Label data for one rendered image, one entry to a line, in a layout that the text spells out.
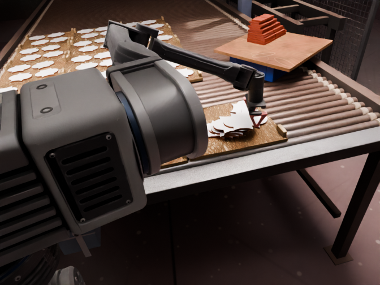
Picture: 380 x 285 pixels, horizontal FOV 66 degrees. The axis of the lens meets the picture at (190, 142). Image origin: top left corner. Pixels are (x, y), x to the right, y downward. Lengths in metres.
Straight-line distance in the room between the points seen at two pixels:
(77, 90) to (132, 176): 0.11
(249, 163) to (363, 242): 1.23
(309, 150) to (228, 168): 0.34
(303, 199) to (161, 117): 2.01
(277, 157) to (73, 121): 0.96
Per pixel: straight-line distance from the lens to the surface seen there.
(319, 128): 1.37
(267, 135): 1.24
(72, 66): 2.19
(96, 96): 0.32
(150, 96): 0.36
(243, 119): 1.22
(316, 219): 2.20
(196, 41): 2.37
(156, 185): 1.07
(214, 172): 1.09
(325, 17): 2.60
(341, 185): 2.49
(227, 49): 1.82
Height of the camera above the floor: 1.66
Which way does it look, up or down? 37 degrees down
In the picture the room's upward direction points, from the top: 5 degrees counter-clockwise
